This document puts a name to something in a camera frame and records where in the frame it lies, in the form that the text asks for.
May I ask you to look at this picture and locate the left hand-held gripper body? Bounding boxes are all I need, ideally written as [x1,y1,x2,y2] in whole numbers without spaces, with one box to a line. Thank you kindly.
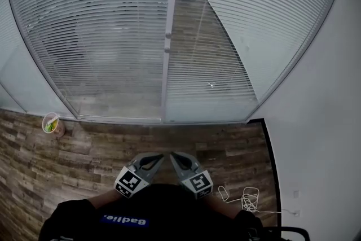
[113,159,155,199]

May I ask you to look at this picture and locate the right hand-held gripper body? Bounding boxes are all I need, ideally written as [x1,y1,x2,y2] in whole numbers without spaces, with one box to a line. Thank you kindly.
[179,167,213,200]

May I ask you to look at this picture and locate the white venetian window blinds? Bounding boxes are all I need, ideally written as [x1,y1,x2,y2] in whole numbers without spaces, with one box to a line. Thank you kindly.
[166,0,347,119]
[4,0,173,111]

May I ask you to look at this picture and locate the person's right forearm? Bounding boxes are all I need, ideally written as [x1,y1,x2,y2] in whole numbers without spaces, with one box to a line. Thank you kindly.
[207,193,243,220]

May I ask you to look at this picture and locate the person's left forearm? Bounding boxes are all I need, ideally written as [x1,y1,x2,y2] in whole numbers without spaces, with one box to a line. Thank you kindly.
[87,189,122,209]

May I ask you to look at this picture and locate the person's black shirt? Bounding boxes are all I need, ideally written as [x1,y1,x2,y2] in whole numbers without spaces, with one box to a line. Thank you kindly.
[38,183,265,241]

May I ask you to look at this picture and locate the black baseboard strip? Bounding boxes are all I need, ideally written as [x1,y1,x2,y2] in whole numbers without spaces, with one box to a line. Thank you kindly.
[248,117,283,235]

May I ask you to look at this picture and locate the paper cup with green contents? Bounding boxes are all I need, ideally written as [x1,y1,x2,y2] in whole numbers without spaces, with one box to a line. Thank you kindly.
[41,112,66,138]

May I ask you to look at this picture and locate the white cable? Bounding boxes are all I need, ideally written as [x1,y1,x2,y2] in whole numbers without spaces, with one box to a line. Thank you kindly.
[217,185,300,217]

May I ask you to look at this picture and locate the black cable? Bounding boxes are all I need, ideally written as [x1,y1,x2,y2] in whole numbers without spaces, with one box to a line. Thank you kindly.
[262,225,311,241]

